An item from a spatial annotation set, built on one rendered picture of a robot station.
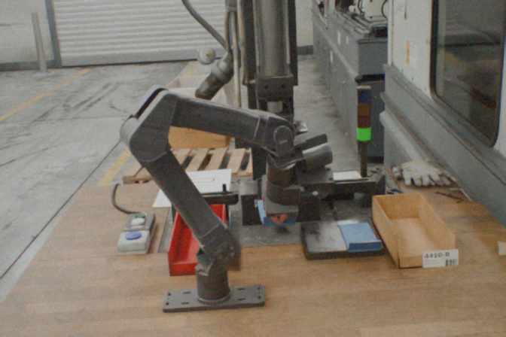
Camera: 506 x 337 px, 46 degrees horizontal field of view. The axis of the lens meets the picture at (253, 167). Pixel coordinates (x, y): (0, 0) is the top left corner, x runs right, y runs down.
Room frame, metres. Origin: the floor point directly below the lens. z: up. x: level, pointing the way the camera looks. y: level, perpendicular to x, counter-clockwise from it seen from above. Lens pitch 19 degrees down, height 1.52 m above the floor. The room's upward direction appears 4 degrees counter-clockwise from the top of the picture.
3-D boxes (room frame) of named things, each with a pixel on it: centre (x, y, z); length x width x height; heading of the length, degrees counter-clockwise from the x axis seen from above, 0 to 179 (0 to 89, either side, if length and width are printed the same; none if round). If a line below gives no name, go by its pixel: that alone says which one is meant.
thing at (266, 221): (1.26, -0.05, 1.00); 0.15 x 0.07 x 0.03; 3
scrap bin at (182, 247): (1.28, 0.14, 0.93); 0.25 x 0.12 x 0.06; 0
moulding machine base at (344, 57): (7.12, -1.43, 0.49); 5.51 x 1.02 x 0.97; 177
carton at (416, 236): (1.25, -0.35, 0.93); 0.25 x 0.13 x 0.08; 0
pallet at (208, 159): (4.66, 0.40, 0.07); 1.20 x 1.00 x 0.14; 174
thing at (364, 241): (1.24, -0.23, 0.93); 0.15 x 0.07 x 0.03; 0
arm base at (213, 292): (1.05, 0.09, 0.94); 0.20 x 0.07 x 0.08; 90
